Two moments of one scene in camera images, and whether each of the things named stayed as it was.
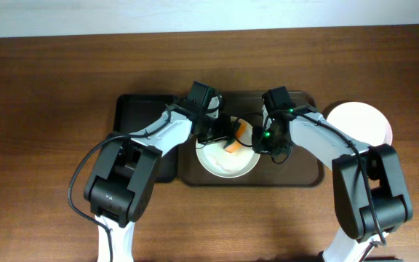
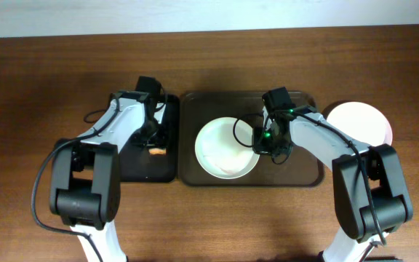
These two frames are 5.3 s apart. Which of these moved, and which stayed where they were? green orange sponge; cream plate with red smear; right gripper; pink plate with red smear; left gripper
Moved: left gripper; green orange sponge
Stayed: cream plate with red smear; right gripper; pink plate with red smear
